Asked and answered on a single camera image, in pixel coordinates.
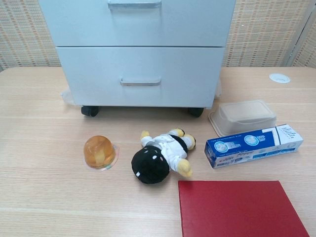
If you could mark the white bottom drawer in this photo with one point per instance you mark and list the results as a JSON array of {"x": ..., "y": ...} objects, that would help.
[{"x": 93, "y": 74}]

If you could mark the white drawer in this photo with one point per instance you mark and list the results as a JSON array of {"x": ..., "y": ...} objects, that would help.
[
  {"x": 185, "y": 24},
  {"x": 93, "y": 74}
]

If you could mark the white drawer cabinet body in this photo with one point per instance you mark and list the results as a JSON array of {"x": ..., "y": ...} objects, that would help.
[{"x": 145, "y": 107}]

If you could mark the white middle drawer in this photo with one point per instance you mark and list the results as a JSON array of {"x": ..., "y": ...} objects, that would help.
[{"x": 185, "y": 24}]

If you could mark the black caster wheel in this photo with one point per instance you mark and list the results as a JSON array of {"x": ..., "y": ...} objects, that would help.
[
  {"x": 90, "y": 111},
  {"x": 196, "y": 112}
]

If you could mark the black and white plush doll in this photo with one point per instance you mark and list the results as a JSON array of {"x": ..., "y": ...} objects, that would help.
[{"x": 150, "y": 163}]

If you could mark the orange jelly cup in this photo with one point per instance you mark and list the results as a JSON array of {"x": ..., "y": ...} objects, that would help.
[{"x": 98, "y": 150}]

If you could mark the beige plastic food container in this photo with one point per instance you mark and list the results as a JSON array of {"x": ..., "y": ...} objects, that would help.
[{"x": 247, "y": 111}]

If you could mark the blue toothpaste box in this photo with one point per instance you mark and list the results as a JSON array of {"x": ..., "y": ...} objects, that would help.
[{"x": 247, "y": 148}]

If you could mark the red hardcover book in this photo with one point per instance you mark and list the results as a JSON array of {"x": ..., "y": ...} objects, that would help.
[{"x": 234, "y": 209}]

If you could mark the woven beige folding screen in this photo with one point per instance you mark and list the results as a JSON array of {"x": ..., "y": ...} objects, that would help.
[{"x": 19, "y": 37}]

